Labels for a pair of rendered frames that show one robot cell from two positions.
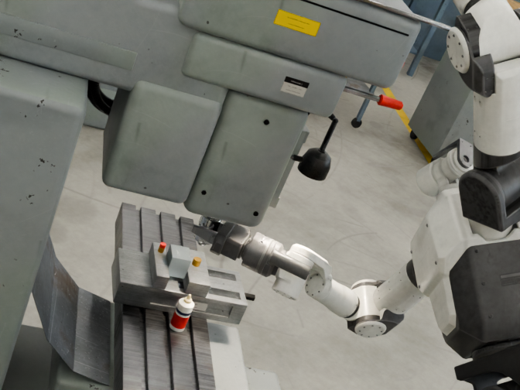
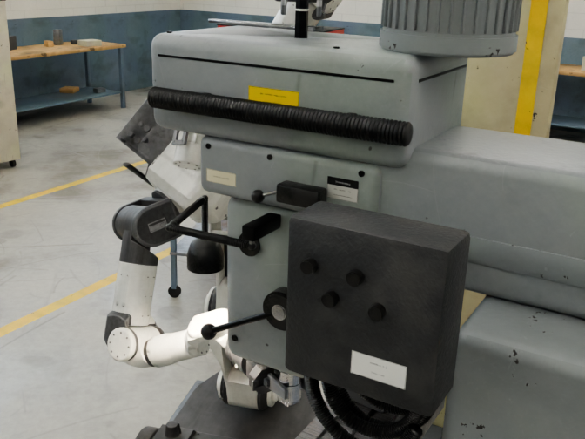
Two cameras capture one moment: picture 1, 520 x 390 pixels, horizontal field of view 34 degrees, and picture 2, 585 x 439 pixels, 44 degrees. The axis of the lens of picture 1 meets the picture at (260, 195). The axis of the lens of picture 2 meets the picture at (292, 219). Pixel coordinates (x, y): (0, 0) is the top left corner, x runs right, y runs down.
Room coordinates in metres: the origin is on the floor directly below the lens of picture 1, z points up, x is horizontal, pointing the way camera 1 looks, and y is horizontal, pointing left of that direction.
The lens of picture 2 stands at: (2.55, 1.02, 2.01)
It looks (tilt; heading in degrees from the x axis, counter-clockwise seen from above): 19 degrees down; 230
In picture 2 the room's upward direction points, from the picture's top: 2 degrees clockwise
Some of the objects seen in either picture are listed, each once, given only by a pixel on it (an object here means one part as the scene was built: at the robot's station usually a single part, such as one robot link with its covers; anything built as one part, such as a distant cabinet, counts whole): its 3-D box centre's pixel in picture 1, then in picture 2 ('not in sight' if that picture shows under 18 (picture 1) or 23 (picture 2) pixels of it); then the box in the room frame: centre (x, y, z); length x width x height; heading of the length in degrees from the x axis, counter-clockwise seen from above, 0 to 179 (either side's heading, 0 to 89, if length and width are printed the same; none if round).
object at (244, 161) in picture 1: (240, 142); (295, 272); (1.74, 0.09, 1.47); 0.21 x 0.19 x 0.32; 20
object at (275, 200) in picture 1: (282, 165); not in sight; (1.78, -0.02, 1.45); 0.04 x 0.04 x 0.21; 20
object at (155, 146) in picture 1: (159, 120); not in sight; (1.68, 0.27, 1.47); 0.24 x 0.19 x 0.26; 20
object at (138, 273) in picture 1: (181, 280); not in sight; (1.89, 0.10, 0.97); 0.35 x 0.15 x 0.11; 112
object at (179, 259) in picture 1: (177, 261); not in sight; (1.88, 0.13, 1.03); 0.06 x 0.05 x 0.06; 22
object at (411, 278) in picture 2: not in sight; (370, 306); (1.96, 0.48, 1.62); 0.20 x 0.09 x 0.21; 110
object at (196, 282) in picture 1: (194, 271); not in sight; (1.90, 0.08, 1.00); 0.15 x 0.06 x 0.04; 22
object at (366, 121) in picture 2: not in sight; (270, 113); (1.87, 0.16, 1.79); 0.45 x 0.04 x 0.04; 110
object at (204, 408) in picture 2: not in sight; (249, 405); (1.28, -0.67, 0.59); 0.64 x 0.52 x 0.33; 36
